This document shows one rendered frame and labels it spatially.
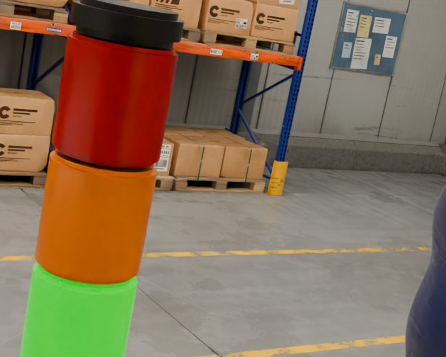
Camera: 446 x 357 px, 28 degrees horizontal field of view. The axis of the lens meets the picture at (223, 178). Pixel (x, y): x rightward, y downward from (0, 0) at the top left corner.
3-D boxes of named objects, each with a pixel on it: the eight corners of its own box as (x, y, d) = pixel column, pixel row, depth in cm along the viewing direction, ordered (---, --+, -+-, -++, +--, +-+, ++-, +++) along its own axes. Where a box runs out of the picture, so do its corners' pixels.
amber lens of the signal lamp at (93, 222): (57, 287, 39) (76, 171, 38) (18, 247, 43) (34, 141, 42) (157, 284, 42) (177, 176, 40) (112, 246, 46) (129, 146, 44)
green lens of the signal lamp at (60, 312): (39, 401, 40) (56, 292, 39) (3, 351, 44) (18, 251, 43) (137, 390, 43) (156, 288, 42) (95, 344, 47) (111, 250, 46)
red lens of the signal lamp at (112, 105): (76, 167, 38) (95, 42, 36) (35, 137, 42) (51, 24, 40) (178, 171, 40) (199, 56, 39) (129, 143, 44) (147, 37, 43)
